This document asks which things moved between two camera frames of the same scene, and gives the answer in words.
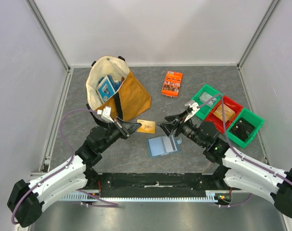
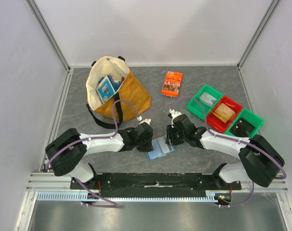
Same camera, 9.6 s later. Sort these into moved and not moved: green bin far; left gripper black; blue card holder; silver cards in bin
Moved: left gripper black
Not moved: silver cards in bin; green bin far; blue card holder
